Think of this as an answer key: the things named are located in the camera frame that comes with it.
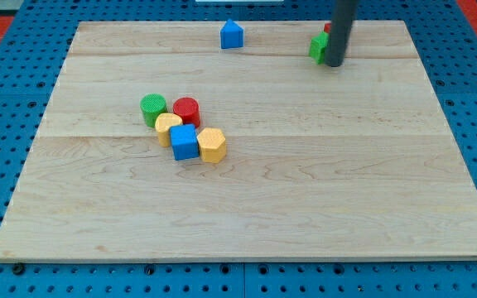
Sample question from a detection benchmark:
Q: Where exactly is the green star block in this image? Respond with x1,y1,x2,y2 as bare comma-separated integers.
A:
308,31,329,64

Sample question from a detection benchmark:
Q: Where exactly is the red cylinder block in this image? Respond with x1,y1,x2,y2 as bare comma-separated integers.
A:
173,97,201,127

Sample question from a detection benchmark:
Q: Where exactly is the blue cube block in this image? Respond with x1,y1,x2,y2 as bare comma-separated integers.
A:
170,124,199,161

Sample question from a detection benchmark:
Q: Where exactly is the green cylinder block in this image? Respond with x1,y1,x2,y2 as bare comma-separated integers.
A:
140,94,167,127

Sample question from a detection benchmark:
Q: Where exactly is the yellow heart block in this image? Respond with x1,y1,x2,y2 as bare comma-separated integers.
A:
155,113,183,147

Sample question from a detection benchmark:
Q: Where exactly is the blue triangular prism block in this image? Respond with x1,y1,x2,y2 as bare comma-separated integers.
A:
220,19,243,49

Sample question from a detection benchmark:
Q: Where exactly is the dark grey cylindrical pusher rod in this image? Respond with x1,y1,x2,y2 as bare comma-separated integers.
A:
325,0,359,67

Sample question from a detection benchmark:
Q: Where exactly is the light wooden board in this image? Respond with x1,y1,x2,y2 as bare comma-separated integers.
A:
0,21,477,263

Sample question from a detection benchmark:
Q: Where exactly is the yellow hexagon block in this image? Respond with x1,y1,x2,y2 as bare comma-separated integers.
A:
197,127,227,163

